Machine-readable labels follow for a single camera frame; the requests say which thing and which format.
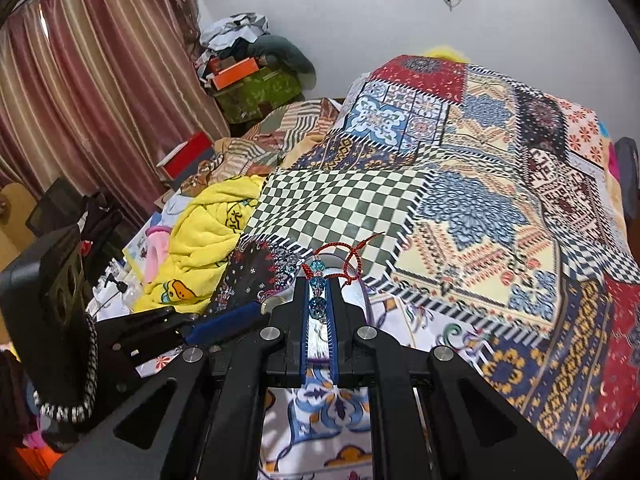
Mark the patchwork patterned blanket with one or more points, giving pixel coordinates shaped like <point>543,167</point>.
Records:
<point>450,210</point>

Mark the orange box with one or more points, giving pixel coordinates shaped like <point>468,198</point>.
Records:
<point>235,72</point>

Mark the beige striped blanket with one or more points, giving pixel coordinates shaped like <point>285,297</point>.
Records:
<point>290,125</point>

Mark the grey backpack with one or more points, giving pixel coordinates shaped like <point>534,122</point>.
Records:
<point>629,170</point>

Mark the pink cloth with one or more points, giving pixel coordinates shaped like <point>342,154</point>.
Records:
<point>157,255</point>

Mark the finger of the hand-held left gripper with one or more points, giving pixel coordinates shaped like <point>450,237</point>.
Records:
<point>225,322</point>
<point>145,322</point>

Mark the yellow plush toy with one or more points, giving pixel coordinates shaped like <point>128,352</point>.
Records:
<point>445,52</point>

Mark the yellow towel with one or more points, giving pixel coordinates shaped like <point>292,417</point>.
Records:
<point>210,230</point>

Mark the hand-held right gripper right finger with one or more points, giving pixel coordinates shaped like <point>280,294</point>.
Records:
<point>334,345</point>

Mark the striped red curtain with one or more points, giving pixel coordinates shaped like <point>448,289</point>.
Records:
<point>100,85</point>

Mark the yellow floral blanket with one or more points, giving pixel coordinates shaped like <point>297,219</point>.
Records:
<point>607,160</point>

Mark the red box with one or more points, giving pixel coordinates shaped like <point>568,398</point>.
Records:
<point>192,155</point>

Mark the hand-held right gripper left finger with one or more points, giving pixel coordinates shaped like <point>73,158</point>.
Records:
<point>304,340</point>

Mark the black mesh chair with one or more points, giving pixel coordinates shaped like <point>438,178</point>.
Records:
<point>55,205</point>

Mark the purple heart-shaped jewelry box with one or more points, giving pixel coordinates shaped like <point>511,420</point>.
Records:
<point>355,292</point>

